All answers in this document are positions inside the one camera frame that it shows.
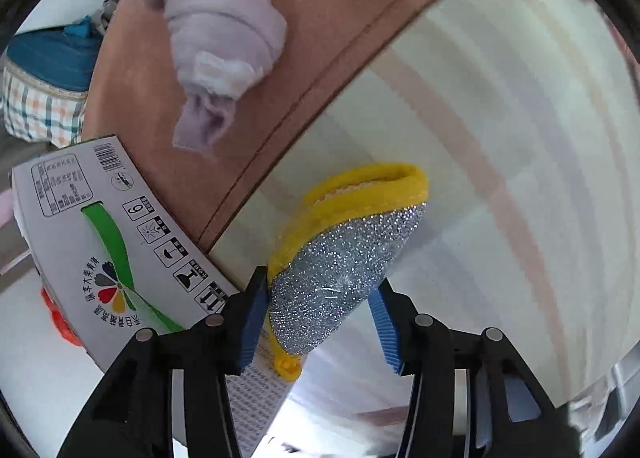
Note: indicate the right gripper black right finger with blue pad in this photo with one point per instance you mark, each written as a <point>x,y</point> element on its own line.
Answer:
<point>472,395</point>

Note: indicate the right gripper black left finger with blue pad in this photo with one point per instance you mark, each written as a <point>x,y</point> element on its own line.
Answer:
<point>129,412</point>

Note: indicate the yellow silver sponge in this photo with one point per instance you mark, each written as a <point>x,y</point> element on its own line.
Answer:
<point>335,251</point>

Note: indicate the lilac cloth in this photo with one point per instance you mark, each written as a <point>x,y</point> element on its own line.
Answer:
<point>220,49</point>

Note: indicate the red snack packet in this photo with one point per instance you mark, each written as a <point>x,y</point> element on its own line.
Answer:
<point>59,321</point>

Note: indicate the brown cardboard box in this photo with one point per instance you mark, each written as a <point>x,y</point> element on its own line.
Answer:
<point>114,261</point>

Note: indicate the pink striped cat rug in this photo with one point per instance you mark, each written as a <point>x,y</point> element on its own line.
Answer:
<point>523,113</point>

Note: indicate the plaid blue folded bedding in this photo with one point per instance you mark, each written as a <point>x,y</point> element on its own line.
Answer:
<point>45,82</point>

